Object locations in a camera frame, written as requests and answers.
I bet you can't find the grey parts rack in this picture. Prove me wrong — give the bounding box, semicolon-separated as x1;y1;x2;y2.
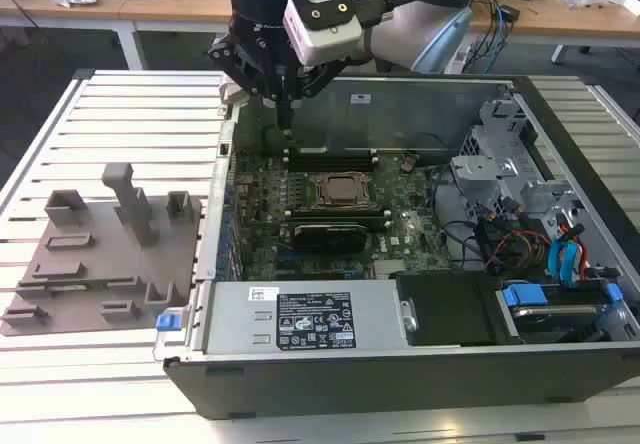
1;162;204;338

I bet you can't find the silver drive cage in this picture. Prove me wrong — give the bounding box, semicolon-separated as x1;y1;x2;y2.
449;97;589;225

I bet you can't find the CPU socket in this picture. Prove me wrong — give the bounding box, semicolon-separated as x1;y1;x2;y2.
305;169;376;211

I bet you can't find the silver hard disk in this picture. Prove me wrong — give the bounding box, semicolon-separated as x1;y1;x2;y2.
514;305;601;343

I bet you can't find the green motherboard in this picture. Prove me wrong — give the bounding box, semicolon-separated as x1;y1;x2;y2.
232;151;451;283

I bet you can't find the grey corner clip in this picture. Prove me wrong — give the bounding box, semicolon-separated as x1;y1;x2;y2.
219;74;246;103

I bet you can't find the blue disk carrier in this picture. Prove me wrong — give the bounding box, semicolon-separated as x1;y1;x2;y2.
502;286;546;310

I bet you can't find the silver heat sink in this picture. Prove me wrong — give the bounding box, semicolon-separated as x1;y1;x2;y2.
372;259;401;281

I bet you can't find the black RAM slot bank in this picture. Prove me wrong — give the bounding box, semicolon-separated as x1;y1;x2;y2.
283;143;381;171
283;203;394;231

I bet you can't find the black plastic shroud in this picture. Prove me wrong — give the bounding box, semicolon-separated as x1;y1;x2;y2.
394;272;504;348

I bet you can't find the white power strip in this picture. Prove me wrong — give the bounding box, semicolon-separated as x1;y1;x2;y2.
447;46;471;74

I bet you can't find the yellow orange wire bundle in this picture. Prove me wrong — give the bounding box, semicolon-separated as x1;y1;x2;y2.
492;231;549;270

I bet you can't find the black PC case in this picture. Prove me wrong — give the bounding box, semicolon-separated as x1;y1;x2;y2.
162;71;640;420

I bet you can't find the black graphics card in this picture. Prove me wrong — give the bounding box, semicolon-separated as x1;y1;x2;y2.
291;220;366;254

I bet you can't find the thin blue cable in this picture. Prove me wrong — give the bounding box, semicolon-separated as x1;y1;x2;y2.
492;0;507;73

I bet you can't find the blue flat data cable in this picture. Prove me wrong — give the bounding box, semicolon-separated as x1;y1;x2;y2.
547;238;579;290

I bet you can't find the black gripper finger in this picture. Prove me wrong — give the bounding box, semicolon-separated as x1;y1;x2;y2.
286;61;346;129
208;37;287;129

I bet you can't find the blue case latch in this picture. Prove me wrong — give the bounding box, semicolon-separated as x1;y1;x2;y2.
156;311;182;334

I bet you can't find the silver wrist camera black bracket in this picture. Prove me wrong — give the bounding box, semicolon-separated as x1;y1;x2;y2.
282;0;364;66

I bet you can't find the silver CPU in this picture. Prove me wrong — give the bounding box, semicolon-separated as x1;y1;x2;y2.
323;176;370;204

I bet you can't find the silver power supply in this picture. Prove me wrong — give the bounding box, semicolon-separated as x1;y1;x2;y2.
202;279;401;356

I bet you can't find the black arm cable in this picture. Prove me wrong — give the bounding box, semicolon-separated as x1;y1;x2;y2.
357;0;401;31

